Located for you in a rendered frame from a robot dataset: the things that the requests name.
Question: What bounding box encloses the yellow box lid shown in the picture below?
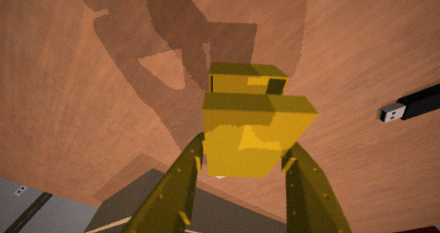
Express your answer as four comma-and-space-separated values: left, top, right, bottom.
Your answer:
202, 92, 319, 177

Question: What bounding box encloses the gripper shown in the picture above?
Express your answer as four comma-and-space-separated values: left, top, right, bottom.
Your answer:
119, 132, 353, 233

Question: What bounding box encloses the black usb flash drive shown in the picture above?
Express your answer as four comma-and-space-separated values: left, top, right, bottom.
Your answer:
379, 83, 440, 123

